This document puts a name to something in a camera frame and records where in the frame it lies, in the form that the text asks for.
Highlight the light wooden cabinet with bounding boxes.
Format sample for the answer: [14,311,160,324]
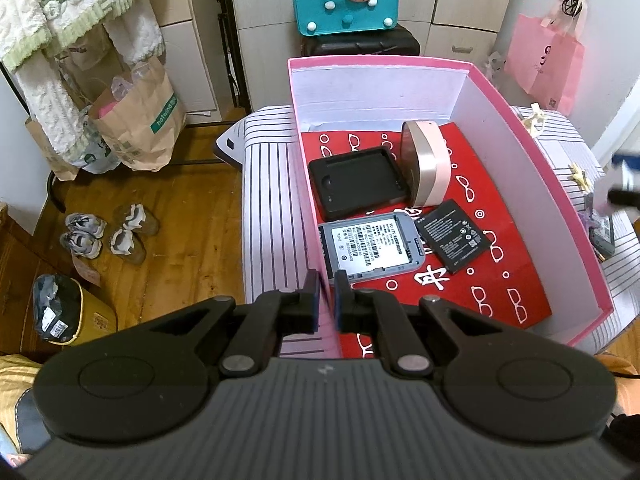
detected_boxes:
[145,0,221,116]

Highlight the pink beige compact case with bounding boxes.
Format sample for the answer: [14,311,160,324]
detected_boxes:
[397,120,453,208]

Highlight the pink shopping bag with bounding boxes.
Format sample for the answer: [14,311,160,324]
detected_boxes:
[504,2,586,116]

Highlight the brown paper bag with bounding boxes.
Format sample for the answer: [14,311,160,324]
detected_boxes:
[25,115,81,181]

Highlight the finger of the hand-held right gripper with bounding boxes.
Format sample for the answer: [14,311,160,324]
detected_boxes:
[607,185,640,208]
[611,147,640,173]

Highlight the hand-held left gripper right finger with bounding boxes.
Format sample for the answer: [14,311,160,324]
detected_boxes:
[333,269,506,378]

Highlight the yellow starfish hair clip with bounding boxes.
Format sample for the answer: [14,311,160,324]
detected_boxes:
[569,162,593,192]

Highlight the black battery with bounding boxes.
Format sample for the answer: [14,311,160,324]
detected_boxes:
[415,199,487,275]

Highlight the yellow waste bin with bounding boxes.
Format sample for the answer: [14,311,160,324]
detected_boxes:
[32,274,118,347]

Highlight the green printed plastic bag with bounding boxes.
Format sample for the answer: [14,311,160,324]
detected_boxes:
[67,110,123,173]

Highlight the white green blanket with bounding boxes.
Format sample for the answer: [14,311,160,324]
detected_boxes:
[0,0,166,158]

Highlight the brown white shoe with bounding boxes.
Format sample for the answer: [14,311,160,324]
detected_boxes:
[114,203,160,237]
[109,227,147,264]

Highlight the paper bag with green label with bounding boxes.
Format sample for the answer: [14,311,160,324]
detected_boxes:
[89,55,188,173]

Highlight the pink cardboard box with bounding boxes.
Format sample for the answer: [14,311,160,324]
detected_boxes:
[286,55,615,361]

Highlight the black suitcase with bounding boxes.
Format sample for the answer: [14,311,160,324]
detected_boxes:
[299,22,422,58]

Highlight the grey phone with label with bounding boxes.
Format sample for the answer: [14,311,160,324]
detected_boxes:
[318,211,426,283]

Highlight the grey sneaker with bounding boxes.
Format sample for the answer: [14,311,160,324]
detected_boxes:
[60,231,103,260]
[65,212,107,238]

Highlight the black clothes rack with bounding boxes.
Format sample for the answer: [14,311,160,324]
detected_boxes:
[0,0,251,213]

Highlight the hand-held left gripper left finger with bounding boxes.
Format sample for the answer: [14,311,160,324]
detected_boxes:
[145,269,322,378]

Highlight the beige wardrobe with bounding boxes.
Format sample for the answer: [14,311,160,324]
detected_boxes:
[227,0,521,111]

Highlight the black silicone case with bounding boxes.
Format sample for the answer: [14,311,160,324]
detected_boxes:
[307,145,401,223]

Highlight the black bin liner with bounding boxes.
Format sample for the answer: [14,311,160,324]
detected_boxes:
[32,274,83,343]

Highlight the white plastic bag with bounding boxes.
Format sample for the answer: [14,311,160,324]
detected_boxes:
[482,50,508,81]

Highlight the crumpled clear plastic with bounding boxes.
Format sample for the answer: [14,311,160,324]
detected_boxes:
[110,60,156,103]

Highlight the white door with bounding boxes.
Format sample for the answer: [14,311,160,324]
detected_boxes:
[590,85,640,171]

